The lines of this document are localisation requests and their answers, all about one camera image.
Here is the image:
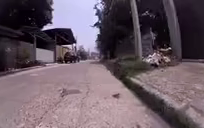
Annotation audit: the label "bush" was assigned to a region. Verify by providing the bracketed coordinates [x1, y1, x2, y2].
[17, 48, 33, 67]

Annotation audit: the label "dark wall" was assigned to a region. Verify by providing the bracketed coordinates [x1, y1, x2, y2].
[175, 0, 204, 61]

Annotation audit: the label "tall green trees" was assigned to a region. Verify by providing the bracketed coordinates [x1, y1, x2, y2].
[92, 0, 172, 61]

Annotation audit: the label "canopy roof shelter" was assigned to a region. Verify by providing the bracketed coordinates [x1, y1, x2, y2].
[34, 27, 78, 64]

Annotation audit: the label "dark trees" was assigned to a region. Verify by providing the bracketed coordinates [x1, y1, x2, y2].
[0, 0, 55, 31]

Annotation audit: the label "grey concrete road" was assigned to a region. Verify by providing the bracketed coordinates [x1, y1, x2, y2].
[0, 59, 172, 128]

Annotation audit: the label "concrete kerb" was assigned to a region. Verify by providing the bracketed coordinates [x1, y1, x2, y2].
[122, 75, 198, 128]

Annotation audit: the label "pale concrete pole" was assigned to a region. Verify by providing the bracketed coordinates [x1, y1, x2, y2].
[161, 0, 184, 63]
[128, 0, 144, 61]

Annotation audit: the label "pale rubbish pile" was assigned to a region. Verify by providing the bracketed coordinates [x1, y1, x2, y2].
[142, 46, 174, 68]

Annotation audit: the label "raised concrete sidewalk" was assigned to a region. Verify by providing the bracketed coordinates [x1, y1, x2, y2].
[133, 61, 204, 128]

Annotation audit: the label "vehicle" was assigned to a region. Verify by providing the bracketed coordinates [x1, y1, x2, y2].
[63, 51, 81, 65]

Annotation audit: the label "grass patch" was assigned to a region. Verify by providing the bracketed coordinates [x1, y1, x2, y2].
[101, 56, 152, 81]

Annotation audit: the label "dark building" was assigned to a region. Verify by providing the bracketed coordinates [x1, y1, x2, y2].
[0, 21, 38, 75]

